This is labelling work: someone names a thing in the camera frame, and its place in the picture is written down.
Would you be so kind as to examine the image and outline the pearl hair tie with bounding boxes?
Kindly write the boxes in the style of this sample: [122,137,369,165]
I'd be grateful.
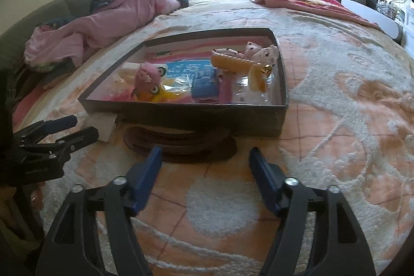
[109,69,138,95]

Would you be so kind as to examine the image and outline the pink yellow plush toy clip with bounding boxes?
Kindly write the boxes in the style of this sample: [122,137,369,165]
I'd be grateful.
[130,62,179,103]

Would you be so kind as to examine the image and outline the yellow rings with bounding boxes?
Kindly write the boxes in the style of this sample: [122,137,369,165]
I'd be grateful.
[161,75,195,95]

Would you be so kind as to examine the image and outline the small clear bag card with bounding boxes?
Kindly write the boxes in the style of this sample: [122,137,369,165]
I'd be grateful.
[232,76,273,106]

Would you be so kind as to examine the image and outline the cream spiral hair tie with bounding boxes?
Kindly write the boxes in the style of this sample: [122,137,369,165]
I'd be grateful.
[210,49,273,93]

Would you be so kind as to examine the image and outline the pink dotted bow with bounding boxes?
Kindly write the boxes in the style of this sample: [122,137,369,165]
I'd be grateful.
[244,41,280,67]

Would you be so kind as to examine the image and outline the left hand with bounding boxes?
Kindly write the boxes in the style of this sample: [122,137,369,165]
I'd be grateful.
[29,181,46,211]

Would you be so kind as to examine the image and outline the white paper card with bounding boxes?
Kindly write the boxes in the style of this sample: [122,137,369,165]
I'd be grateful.
[84,112,118,142]

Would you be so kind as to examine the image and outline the pink quilt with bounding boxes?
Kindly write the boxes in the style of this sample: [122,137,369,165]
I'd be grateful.
[24,0,180,72]

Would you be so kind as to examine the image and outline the green headboard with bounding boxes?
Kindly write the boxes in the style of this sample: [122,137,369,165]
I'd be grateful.
[1,0,91,69]

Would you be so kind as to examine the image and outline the brown hair clip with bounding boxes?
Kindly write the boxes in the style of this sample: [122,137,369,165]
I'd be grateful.
[123,126,237,164]

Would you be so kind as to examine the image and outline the dark shallow box tray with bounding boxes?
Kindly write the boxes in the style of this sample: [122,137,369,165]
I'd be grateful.
[79,28,289,138]

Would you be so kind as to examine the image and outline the pink book in tray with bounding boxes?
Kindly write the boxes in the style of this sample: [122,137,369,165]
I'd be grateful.
[122,36,272,104]

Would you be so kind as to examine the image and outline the white drawer cabinet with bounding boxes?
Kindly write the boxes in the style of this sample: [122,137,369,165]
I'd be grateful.
[401,6,414,57]

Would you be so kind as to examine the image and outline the white bed footboard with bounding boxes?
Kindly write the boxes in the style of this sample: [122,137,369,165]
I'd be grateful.
[341,0,402,44]

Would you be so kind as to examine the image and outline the pink red blanket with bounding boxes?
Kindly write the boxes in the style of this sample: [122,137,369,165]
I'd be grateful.
[250,0,381,31]

